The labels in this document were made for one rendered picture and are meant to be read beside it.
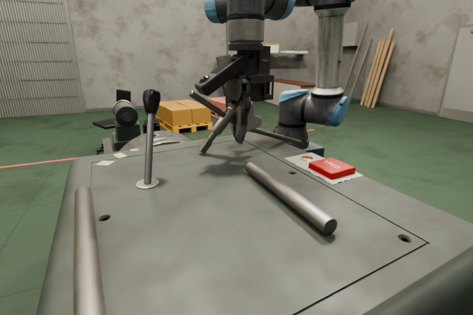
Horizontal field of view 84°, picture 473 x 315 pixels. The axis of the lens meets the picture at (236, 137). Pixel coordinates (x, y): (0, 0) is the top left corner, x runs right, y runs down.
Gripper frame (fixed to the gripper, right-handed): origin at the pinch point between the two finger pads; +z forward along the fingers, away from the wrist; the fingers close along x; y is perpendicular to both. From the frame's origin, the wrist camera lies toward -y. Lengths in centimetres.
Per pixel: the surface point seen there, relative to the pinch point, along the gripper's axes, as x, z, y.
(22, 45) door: 786, -46, -175
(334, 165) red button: -18.9, 1.7, 10.6
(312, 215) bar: -29.8, 1.3, -4.8
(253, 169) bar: -14.5, 1.2, -4.2
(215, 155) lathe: -1.2, 2.9, -5.7
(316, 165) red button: -17.3, 1.8, 7.7
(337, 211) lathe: -28.8, 3.0, 0.8
